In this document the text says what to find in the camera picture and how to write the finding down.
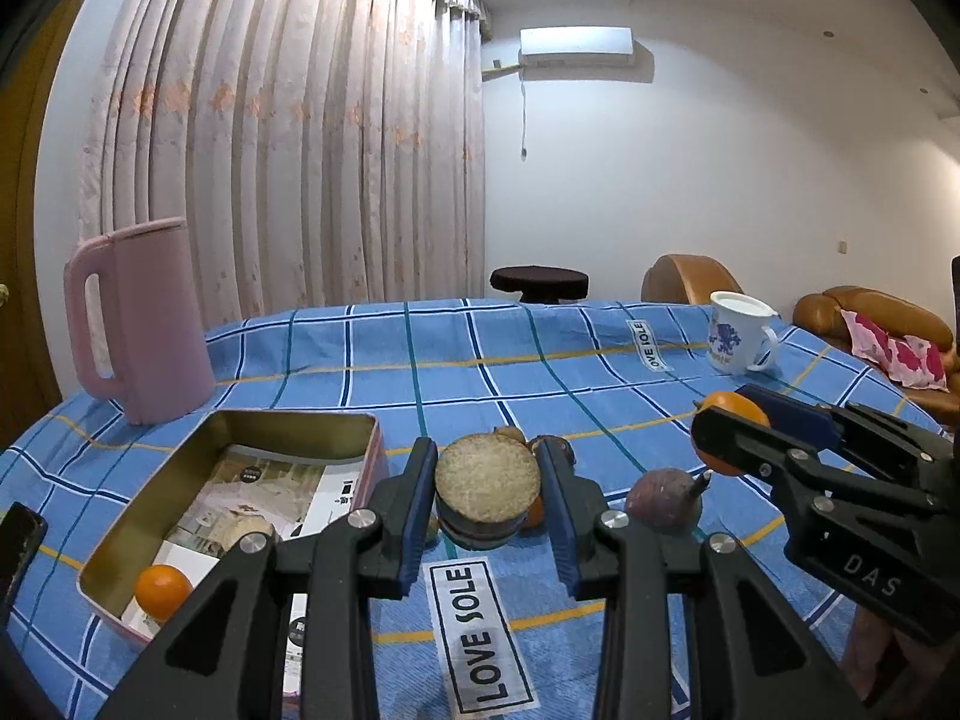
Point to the gold metal tin box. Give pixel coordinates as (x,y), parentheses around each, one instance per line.
(300,435)

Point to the white air conditioner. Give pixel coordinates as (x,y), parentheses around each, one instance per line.
(577,45)

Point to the tan longan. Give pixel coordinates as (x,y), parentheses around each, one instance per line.
(431,530)

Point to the purple passion fruit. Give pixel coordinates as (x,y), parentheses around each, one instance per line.
(660,499)

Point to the dark round stool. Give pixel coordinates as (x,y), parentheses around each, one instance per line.
(540,279)

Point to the air conditioner pipe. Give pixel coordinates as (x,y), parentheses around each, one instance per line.
(501,70)

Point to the printed paper liner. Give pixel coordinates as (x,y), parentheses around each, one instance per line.
(262,487)

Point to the black smartphone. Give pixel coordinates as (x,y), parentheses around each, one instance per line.
(19,547)

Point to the brown leather sofa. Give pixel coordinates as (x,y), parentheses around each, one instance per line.
(825,311)

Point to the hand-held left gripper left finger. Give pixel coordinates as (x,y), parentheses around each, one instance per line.
(416,510)

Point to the blue plaid tablecloth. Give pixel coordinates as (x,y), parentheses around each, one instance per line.
(525,360)

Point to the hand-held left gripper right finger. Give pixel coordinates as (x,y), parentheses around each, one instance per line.
(559,510)

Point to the pink floral cushion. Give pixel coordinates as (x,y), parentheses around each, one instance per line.
(892,349)

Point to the white mug with blue print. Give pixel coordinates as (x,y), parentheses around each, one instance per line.
(735,337)

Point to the pink floral curtain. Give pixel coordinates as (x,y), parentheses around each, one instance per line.
(300,127)

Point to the pink electric kettle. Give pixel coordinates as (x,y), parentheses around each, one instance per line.
(157,315)

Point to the brown leather armchair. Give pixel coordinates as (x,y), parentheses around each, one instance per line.
(675,277)

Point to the person's right forearm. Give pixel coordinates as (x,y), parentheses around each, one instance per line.
(885,652)

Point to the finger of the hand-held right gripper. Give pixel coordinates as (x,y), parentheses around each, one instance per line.
(795,412)
(750,444)

